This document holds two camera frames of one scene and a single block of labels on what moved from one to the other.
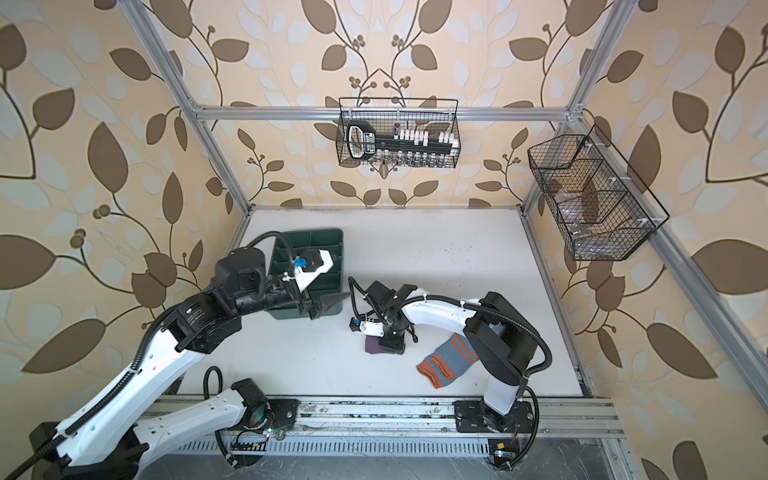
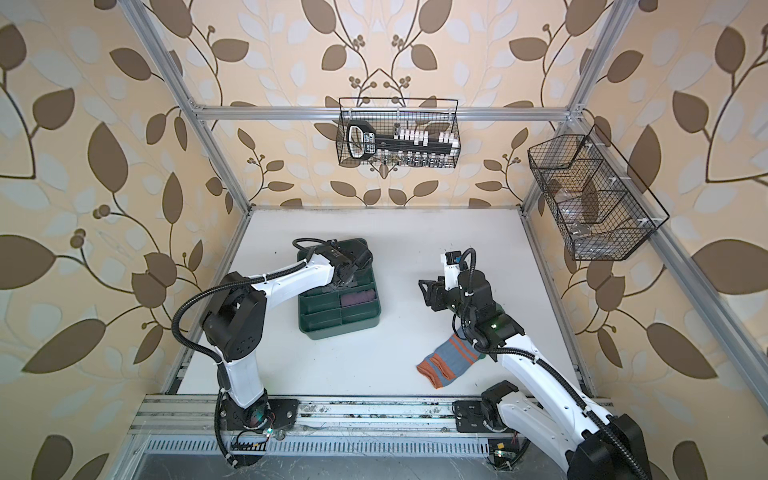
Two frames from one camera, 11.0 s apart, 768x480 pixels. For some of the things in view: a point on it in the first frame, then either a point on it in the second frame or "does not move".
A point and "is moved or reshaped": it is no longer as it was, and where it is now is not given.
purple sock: [372, 345] is moved or reshaped
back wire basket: [398, 132] does not move
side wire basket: [601, 206] does not move
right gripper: [394, 345] → [435, 295]
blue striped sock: [449, 359] does not move
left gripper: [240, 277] → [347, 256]
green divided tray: [330, 240] → [321, 312]
